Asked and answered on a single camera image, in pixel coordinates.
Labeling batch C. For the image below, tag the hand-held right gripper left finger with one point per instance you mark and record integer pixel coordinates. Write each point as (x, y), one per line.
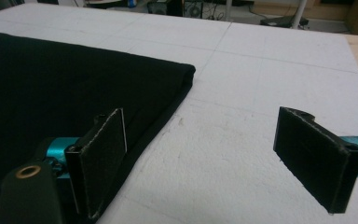
(102, 161)

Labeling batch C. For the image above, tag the black cartoon print t-shirt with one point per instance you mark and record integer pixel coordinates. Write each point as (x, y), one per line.
(59, 87)

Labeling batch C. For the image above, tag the grey front computer tower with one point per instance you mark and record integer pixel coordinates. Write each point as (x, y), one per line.
(194, 10)

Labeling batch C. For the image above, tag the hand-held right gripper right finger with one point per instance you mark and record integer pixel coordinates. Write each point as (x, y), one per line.
(317, 161)

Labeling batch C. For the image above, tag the flat black device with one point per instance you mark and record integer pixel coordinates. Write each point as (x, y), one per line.
(279, 21)

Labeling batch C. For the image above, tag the white desk frame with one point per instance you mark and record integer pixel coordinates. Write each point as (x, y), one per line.
(300, 12)

